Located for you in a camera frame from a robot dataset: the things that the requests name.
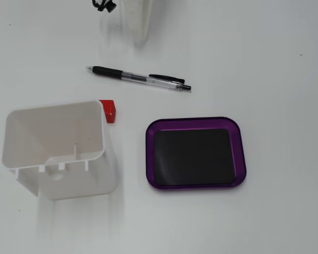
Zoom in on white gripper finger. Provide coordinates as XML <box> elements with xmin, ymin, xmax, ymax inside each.
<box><xmin>121</xmin><ymin>0</ymin><xmax>156</xmax><ymax>49</ymax></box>

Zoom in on black clear retractable pen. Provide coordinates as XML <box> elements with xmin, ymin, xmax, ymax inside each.
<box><xmin>85</xmin><ymin>65</ymin><xmax>192</xmax><ymax>93</ymax></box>

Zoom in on white plastic pen holder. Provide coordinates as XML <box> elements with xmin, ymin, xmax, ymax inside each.
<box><xmin>1</xmin><ymin>99</ymin><xmax>118</xmax><ymax>201</ymax></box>

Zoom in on red cube block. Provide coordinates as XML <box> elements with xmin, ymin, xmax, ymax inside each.
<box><xmin>98</xmin><ymin>99</ymin><xmax>117</xmax><ymax>124</ymax></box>

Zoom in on purple tray black mat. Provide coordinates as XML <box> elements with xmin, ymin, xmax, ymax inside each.
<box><xmin>145</xmin><ymin>116</ymin><xmax>248</xmax><ymax>191</ymax></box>

